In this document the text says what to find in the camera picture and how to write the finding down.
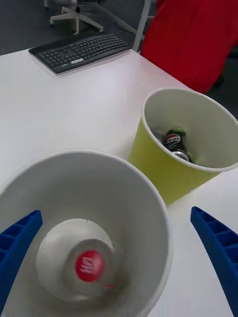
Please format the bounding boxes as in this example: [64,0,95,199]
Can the yellow-green plastic bin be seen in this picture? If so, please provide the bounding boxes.
[127,87,238,207]

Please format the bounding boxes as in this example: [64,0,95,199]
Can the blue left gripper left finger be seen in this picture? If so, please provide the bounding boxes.
[0,210,44,317]

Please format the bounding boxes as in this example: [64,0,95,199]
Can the grey plastic bin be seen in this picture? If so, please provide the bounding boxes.
[0,149,174,317]

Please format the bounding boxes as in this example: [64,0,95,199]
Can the clear bottle with red cap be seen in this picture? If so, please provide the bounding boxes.
[62,238,130,299]

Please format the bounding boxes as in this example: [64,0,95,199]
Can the white table leg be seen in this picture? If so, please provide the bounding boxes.
[131,0,152,52]

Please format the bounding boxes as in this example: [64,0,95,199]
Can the white office chair base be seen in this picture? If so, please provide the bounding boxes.
[44,0,104,35]

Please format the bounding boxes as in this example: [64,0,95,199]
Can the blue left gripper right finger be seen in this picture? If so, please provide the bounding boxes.
[190,206,238,317]

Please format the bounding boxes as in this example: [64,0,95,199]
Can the black computer keyboard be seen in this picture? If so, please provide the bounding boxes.
[28,33,132,76]

